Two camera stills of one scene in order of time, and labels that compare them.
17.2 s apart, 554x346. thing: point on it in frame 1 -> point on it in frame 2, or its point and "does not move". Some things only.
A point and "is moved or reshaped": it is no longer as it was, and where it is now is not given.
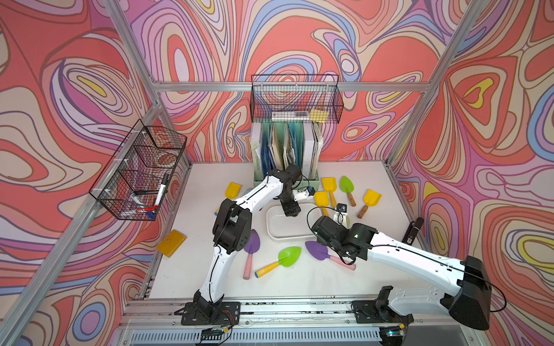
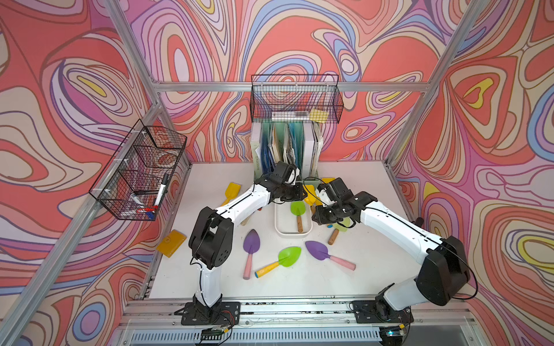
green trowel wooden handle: (351, 200) is moved or reshaped
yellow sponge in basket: (319, 115) does not move
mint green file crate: (279, 145) does not move
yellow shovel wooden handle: (362, 211) is moved or reshaped
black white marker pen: (161, 190) does not move
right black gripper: (320, 241) -> (322, 219)
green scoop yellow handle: (287, 256) does not move
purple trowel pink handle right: (320, 252) does not move
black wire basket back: (296, 99) does not move
